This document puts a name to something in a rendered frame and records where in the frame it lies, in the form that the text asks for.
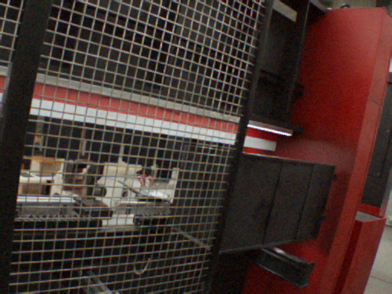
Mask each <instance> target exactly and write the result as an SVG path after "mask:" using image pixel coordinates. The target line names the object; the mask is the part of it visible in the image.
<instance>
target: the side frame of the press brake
mask: <svg viewBox="0 0 392 294"><path fill-rule="evenodd" d="M309 18H310V19H309V25H308V30H307V34H306V37H305V46H304V49H303V52H302V61H301V65H300V68H299V76H298V80H297V83H299V84H302V85H303V86H305V88H304V89H302V88H299V87H296V90H298V91H300V92H302V93H303V96H300V95H298V94H296V93H294V100H293V103H292V109H291V113H290V116H289V122H288V123H289V124H293V125H296V126H301V127H304V129H303V133H300V132H293V131H292V135H286V134H282V133H278V139H277V143H276V150H275V151H273V150H267V149H258V148H252V147H246V146H244V147H243V151H242V152H246V153H252V154H259V155H269V156H276V157H281V158H291V159H297V160H303V161H309V162H319V163H325V164H330V165H335V174H336V177H335V180H334V181H332V186H331V189H330V192H329V196H328V201H327V204H326V208H325V212H324V214H323V215H326V217H325V220H324V221H323V222H321V224H320V228H319V231H318V236H317V238H315V239H310V240H306V241H300V242H295V243H286V244H280V245H278V246H275V247H277V248H279V249H281V250H282V251H284V252H286V253H288V254H290V255H291V254H292V255H293V256H296V257H297V258H299V259H301V257H302V258H304V259H305V260H306V261H307V262H308V263H311V262H314V261H315V267H314V268H313V270H312V271H311V273H310V276H309V281H308V284H309V286H307V287H304V288H301V289H300V288H299V287H297V286H294V285H292V284H290V283H289V282H287V281H285V280H283V279H281V278H279V277H277V276H275V275H273V274H272V273H270V272H268V271H265V270H264V269H262V268H260V267H259V266H257V265H256V264H254V263H251V262H250V265H249V268H248V271H247V275H246V278H245V281H244V284H243V290H242V293H241V294H332V293H333V292H334V288H335V284H336V283H337V280H338V275H339V273H340V269H341V265H342V262H343V259H344V257H345V253H346V250H347V248H348V242H349V239H350V236H351V232H352V228H353V225H354V220H355V217H356V213H357V210H358V206H359V203H360V200H361V195H362V191H363V188H364V183H365V180H366V177H367V174H368V169H369V166H370V163H371V154H372V152H373V148H374V143H375V138H376V135H377V129H378V126H379V125H378V124H379V121H380V117H381V110H382V107H383V104H384V95H385V93H386V92H385V90H386V87H387V80H388V77H389V75H388V74H389V71H390V64H391V58H392V16H391V15H390V14H389V13H388V11H387V10H386V9H385V8H336V9H333V8H330V9H328V11H327V14H325V15H321V14H317V15H310V16H309Z"/></svg>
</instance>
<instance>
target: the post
mask: <svg viewBox="0 0 392 294"><path fill-rule="evenodd" d="M53 1H54V0H24V3H23V6H22V8H21V9H24V11H21V16H20V20H19V22H21V24H18V29H17V34H16V36H18V37H15V42H14V47H13V48H14V49H15V51H13V52H12V56H11V61H10V62H12V63H13V64H10V66H9V71H8V76H10V78H8V79H7V83H6V86H5V89H7V90H8V91H5V94H4V98H3V103H5V104H2V112H1V116H3V117H0V129H2V130H0V294H8V291H9V283H10V281H9V279H10V270H11V254H12V245H13V236H14V228H15V215H16V210H17V208H16V206H17V201H18V189H19V184H20V179H21V167H22V162H23V157H24V151H25V139H26V134H27V129H28V120H29V116H30V111H31V103H32V98H33V95H34V88H35V84H36V79H37V75H38V66H39V62H40V59H41V53H42V49H43V44H44V39H45V36H46V30H47V23H48V21H49V18H50V13H51V6H52V5H53Z"/></svg>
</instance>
